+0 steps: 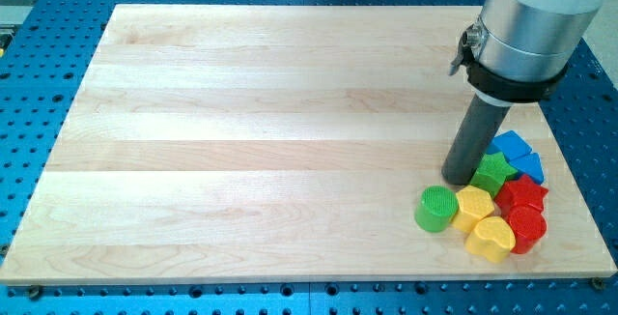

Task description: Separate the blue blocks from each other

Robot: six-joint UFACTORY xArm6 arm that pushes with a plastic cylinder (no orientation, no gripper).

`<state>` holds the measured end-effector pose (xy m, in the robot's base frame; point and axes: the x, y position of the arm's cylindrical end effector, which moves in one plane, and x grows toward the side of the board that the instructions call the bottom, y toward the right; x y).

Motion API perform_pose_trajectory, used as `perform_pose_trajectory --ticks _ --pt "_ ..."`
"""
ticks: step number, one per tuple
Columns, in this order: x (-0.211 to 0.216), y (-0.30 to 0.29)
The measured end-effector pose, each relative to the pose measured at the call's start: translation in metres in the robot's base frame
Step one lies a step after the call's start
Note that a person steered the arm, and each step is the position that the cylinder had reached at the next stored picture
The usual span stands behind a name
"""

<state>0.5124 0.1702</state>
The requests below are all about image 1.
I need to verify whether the blue triangle block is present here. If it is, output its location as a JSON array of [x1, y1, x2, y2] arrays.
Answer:
[[509, 153, 545, 185]]

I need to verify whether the red cylinder block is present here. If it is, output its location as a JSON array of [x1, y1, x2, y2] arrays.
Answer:
[[506, 206, 548, 254]]

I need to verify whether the green star block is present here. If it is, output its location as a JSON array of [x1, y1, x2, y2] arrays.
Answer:
[[469, 152, 518, 198]]

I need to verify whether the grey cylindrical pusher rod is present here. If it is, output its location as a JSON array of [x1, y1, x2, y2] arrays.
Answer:
[[441, 95, 512, 186]]

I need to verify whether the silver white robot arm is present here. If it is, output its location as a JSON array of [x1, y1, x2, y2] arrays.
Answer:
[[450, 0, 604, 107]]

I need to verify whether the blue square block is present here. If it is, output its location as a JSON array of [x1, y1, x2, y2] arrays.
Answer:
[[486, 130, 532, 161]]

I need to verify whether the light wooden board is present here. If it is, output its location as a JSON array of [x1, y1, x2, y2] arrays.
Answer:
[[1, 5, 616, 286]]

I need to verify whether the green cylinder block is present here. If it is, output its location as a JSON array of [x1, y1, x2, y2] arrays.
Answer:
[[414, 186, 459, 233]]

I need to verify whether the yellow heart block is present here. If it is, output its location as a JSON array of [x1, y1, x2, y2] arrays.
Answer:
[[464, 216, 516, 263]]

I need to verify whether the yellow hexagon block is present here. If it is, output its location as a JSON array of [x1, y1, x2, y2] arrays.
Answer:
[[451, 186, 494, 233]]

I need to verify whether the red star block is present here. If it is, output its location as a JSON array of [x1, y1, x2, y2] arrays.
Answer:
[[494, 175, 548, 216]]

